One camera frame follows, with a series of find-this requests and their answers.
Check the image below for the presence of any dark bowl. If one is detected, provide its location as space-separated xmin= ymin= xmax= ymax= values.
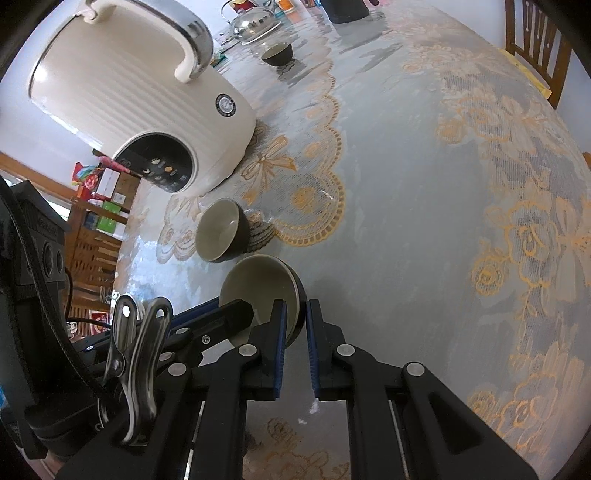
xmin=195 ymin=199 xmax=250 ymax=263
xmin=218 ymin=254 xmax=308 ymax=347

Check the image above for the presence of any metal clip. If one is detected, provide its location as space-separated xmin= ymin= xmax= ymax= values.
xmin=97 ymin=294 xmax=173 ymax=447

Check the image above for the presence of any wooden chair near left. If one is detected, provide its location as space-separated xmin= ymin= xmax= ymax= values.
xmin=63 ymin=198 xmax=126 ymax=321

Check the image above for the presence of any wooden chair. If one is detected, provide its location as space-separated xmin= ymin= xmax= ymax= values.
xmin=504 ymin=0 xmax=572 ymax=109
xmin=63 ymin=198 xmax=126 ymax=321

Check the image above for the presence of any lace tablecloth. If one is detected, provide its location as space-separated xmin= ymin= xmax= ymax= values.
xmin=115 ymin=1 xmax=590 ymax=479

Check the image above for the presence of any cream soy milk maker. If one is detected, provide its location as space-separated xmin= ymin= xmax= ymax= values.
xmin=28 ymin=1 xmax=256 ymax=195

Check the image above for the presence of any small dark cup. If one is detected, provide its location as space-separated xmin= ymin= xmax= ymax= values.
xmin=262 ymin=42 xmax=294 ymax=67

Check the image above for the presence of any steel kettle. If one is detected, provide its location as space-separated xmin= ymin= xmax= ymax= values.
xmin=221 ymin=1 xmax=280 ymax=45

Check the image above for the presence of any black mug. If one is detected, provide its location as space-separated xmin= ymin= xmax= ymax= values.
xmin=321 ymin=0 xmax=370 ymax=24

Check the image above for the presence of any wooden chair far right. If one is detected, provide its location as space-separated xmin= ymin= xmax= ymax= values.
xmin=504 ymin=0 xmax=572 ymax=109

